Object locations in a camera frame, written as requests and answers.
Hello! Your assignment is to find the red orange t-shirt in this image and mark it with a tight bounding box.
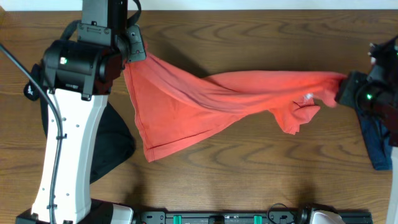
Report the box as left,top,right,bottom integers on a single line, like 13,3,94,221
124,54,345,162

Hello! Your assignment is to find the folded blue denim garment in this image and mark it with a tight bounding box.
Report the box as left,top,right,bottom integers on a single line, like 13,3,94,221
355,108,392,170

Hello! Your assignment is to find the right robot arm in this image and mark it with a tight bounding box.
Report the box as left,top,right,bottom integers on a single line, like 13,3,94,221
335,37,397,223

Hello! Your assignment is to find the black t-shirt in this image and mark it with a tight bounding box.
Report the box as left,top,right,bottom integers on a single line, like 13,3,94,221
23,64,136,184

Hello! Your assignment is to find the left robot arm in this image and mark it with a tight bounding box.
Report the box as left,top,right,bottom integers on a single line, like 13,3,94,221
16,0,146,224

